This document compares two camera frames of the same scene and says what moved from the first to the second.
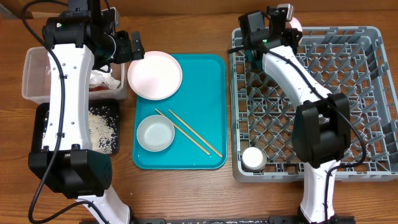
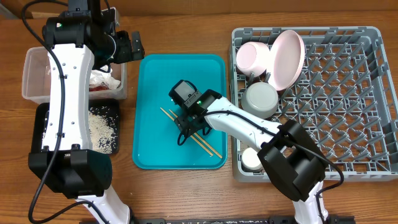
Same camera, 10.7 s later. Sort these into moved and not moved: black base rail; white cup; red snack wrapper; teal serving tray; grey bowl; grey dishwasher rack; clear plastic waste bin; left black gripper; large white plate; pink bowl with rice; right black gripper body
Moved: grey bowl; right black gripper body; pink bowl with rice; large white plate
Not moved: clear plastic waste bin; red snack wrapper; grey dishwasher rack; teal serving tray; left black gripper; black base rail; white cup
